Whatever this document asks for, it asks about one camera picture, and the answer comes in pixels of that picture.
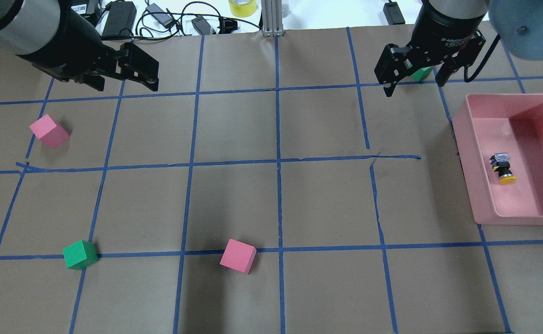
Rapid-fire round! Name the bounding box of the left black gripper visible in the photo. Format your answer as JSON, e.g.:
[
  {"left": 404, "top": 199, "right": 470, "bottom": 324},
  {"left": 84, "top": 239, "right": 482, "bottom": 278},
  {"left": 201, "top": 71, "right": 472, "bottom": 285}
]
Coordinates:
[{"left": 44, "top": 38, "right": 159, "bottom": 92}]

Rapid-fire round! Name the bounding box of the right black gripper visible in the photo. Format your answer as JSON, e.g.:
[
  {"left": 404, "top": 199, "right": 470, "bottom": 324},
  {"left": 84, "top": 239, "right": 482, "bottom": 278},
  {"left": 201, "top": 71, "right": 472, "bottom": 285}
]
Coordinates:
[{"left": 374, "top": 9, "right": 486, "bottom": 97}]

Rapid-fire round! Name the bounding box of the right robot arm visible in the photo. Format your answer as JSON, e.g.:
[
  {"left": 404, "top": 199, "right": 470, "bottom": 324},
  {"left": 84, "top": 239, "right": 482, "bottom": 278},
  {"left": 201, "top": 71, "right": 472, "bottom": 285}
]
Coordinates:
[{"left": 374, "top": 0, "right": 543, "bottom": 97}]

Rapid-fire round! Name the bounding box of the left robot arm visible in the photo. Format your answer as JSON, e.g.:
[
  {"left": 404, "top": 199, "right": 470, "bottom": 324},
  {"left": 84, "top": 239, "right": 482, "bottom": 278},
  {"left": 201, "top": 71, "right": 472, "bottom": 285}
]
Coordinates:
[{"left": 0, "top": 0, "right": 159, "bottom": 91}]

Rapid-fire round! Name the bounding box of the green cube upper right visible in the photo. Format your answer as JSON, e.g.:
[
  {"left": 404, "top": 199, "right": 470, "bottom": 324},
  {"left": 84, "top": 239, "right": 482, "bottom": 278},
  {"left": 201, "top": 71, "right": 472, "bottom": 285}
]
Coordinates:
[{"left": 411, "top": 66, "right": 433, "bottom": 83}]

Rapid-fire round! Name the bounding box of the green cube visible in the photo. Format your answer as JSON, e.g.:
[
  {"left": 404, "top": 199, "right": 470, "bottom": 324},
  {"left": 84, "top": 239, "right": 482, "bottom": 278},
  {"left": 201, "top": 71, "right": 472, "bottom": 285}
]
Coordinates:
[
  {"left": 62, "top": 240, "right": 99, "bottom": 270},
  {"left": 411, "top": 66, "right": 433, "bottom": 83}
]

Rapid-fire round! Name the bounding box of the black power adapter left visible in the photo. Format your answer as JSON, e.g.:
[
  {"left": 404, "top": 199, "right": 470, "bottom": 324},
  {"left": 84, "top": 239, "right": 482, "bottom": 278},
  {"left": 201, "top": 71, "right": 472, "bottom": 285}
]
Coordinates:
[{"left": 100, "top": 0, "right": 136, "bottom": 40}]

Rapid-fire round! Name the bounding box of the black power adapter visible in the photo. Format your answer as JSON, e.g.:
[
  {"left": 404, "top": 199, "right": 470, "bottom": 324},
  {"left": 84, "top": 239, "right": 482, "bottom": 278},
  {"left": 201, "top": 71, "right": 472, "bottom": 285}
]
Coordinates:
[
  {"left": 100, "top": 0, "right": 136, "bottom": 40},
  {"left": 382, "top": 0, "right": 406, "bottom": 26}
]

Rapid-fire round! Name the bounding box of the black power adapter right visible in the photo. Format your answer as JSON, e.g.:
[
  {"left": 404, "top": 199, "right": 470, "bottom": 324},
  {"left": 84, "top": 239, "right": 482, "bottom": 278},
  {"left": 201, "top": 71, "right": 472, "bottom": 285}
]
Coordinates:
[{"left": 382, "top": 0, "right": 406, "bottom": 26}]

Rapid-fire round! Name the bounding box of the yellow tape roll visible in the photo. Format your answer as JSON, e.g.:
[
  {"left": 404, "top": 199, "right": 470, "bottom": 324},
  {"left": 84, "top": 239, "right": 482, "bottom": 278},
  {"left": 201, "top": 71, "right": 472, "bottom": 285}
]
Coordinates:
[{"left": 228, "top": 0, "right": 258, "bottom": 18}]

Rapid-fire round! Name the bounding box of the pink cube upper left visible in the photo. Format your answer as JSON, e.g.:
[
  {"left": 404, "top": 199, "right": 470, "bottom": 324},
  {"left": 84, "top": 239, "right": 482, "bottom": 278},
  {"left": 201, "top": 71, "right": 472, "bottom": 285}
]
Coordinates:
[{"left": 29, "top": 115, "right": 70, "bottom": 149}]

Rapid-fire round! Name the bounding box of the pink cube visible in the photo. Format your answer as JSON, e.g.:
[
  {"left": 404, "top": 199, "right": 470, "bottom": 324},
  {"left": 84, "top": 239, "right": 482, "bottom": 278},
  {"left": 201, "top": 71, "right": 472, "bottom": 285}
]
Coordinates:
[
  {"left": 29, "top": 115, "right": 70, "bottom": 149},
  {"left": 219, "top": 239, "right": 257, "bottom": 275}
]

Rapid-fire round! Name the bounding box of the pink plastic bin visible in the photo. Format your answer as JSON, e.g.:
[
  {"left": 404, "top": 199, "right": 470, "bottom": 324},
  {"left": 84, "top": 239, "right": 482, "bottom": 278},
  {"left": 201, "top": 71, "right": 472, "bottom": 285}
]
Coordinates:
[{"left": 452, "top": 94, "right": 543, "bottom": 226}]

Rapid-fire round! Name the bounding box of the green cube lower left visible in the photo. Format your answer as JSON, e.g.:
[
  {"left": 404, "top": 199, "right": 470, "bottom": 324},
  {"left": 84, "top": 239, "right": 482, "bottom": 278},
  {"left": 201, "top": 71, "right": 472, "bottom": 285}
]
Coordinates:
[{"left": 62, "top": 240, "right": 99, "bottom": 270}]

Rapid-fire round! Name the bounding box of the pink cube centre bottom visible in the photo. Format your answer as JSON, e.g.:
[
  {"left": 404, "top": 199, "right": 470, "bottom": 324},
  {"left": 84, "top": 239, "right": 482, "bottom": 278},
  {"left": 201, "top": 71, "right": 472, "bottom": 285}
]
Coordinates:
[{"left": 219, "top": 239, "right": 257, "bottom": 275}]

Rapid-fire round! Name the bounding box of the black cables bundle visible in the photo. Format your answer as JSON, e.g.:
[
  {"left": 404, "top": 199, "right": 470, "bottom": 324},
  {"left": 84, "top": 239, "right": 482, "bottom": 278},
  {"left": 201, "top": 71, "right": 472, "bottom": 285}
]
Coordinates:
[{"left": 135, "top": 1, "right": 260, "bottom": 39}]

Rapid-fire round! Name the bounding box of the aluminium profile post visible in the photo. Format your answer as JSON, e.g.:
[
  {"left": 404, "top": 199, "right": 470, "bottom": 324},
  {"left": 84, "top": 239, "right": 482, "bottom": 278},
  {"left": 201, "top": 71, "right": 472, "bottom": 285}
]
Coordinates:
[{"left": 260, "top": 0, "right": 284, "bottom": 37}]

